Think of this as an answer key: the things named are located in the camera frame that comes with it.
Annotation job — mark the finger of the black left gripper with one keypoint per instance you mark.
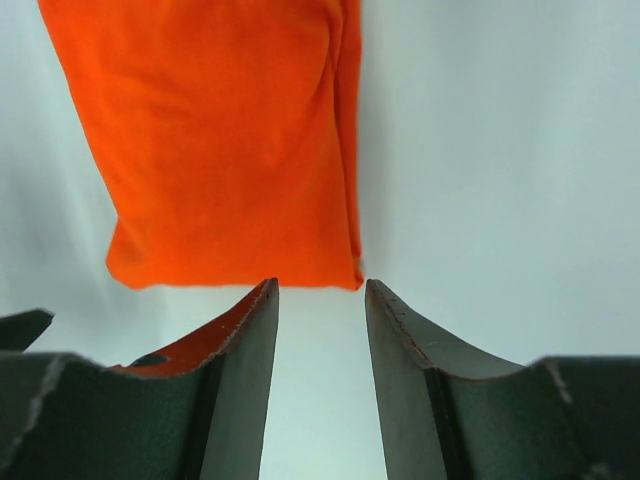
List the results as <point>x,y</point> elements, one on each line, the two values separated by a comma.
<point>20,330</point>

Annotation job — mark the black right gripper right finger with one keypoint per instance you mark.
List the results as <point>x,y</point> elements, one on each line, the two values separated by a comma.
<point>449,410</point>

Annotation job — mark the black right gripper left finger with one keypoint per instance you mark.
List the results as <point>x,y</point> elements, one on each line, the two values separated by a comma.
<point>194,409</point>

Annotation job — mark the orange t shirt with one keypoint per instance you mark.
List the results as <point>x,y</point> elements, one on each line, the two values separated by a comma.
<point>226,135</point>

